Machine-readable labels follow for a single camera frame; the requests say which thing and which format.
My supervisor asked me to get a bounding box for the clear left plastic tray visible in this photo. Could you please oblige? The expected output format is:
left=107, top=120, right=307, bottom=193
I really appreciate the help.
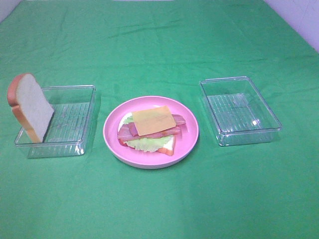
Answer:
left=14, top=85, right=96, bottom=158

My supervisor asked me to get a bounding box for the bacon strip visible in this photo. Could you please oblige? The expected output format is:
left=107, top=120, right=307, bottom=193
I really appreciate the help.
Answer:
left=117, top=124, right=182, bottom=141
left=122, top=115, right=186, bottom=135

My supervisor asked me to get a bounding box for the clear plastic tray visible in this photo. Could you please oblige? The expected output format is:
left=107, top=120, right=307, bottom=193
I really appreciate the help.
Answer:
left=199, top=76, right=282, bottom=146
left=14, top=85, right=96, bottom=158

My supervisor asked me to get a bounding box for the pink round plate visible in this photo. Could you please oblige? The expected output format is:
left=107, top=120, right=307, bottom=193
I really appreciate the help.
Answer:
left=103, top=96, right=199, bottom=169

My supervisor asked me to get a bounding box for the bread slice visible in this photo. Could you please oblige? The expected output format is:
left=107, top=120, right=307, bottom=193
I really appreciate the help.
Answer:
left=118, top=113, right=176, bottom=156
left=7, top=73, right=54, bottom=143

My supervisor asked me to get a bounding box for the green lettuce leaf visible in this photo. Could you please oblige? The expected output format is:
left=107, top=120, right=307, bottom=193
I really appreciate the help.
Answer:
left=123, top=113, right=172, bottom=153

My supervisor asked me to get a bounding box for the green tablecloth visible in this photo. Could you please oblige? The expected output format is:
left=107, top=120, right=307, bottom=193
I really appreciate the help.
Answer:
left=0, top=0, right=319, bottom=239

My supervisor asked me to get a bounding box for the clear right plastic tray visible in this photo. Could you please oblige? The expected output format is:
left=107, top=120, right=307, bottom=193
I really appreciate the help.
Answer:
left=199, top=76, right=282, bottom=146

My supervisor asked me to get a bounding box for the yellow cheese slice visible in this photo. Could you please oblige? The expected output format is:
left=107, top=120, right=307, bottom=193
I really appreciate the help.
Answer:
left=132, top=106, right=176, bottom=136

